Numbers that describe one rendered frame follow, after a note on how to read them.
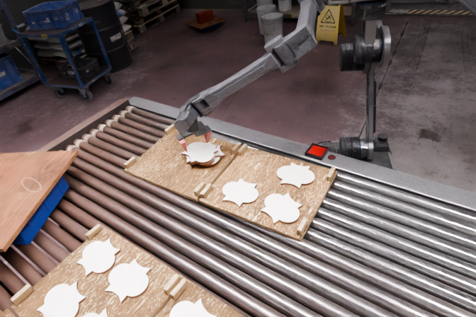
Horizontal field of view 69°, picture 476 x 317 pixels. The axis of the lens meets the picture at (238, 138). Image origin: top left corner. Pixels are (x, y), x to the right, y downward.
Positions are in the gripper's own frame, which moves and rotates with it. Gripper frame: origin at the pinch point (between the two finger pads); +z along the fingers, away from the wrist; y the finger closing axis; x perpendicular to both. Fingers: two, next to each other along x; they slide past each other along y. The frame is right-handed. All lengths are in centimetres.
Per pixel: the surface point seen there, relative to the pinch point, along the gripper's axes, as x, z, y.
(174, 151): 10.6, 6.2, -7.7
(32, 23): 339, 13, -59
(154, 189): -6.2, 8.1, -23.0
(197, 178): -13.1, 5.8, -6.2
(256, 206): -39.9, 5.1, 5.2
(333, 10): 224, 56, 273
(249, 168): -20.9, 5.3, 13.7
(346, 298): -82, 6, 9
